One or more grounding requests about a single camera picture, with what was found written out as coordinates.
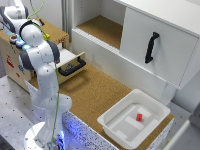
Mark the blue button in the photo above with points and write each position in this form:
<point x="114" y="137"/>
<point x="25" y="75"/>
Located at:
<point x="20" y="42"/>

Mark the wooden drawer box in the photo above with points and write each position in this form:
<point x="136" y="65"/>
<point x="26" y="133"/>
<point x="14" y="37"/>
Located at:
<point x="10" y="63"/>

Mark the wooden drawer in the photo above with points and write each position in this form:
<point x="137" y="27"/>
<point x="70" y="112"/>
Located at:
<point x="68" y="55"/>

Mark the red button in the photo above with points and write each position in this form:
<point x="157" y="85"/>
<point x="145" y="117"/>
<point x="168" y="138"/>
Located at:
<point x="13" y="39"/>

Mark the pink block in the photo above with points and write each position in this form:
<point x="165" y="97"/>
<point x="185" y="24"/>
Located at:
<point x="139" y="117"/>

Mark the white plastic box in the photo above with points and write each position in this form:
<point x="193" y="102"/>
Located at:
<point x="116" y="125"/>

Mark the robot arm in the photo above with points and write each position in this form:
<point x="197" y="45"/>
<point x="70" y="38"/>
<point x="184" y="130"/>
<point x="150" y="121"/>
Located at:
<point x="46" y="86"/>

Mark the yellow block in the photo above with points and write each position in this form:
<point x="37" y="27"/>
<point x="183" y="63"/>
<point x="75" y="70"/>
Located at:
<point x="46" y="36"/>

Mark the green button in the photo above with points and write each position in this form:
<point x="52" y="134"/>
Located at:
<point x="26" y="47"/>

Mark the white sliding door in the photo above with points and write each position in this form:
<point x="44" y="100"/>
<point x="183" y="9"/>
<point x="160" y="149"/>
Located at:
<point x="173" y="50"/>

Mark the white cabinet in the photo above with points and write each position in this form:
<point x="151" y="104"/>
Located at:
<point x="100" y="53"/>

